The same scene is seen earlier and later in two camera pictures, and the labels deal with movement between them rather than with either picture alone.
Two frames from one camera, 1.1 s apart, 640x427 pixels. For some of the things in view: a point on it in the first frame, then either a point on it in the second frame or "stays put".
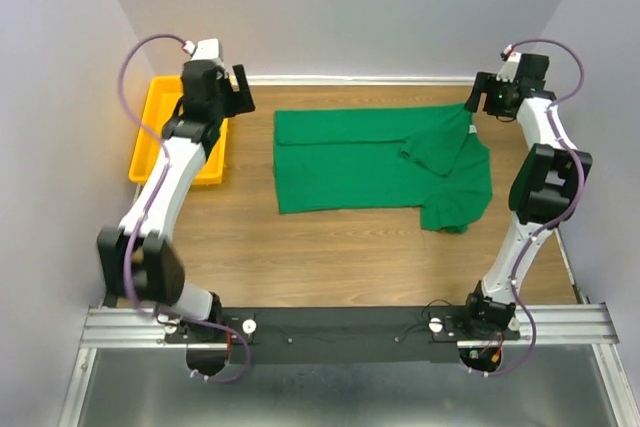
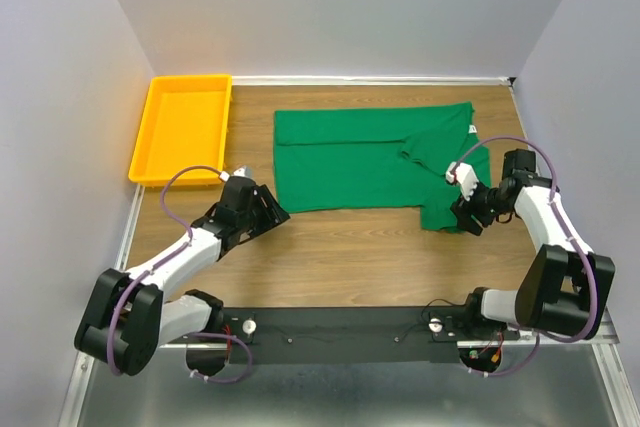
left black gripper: (242, 101) to (273, 214)
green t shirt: (428, 156) stays put
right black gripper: (486, 83) to (464, 209)
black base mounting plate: (346, 335) stays put
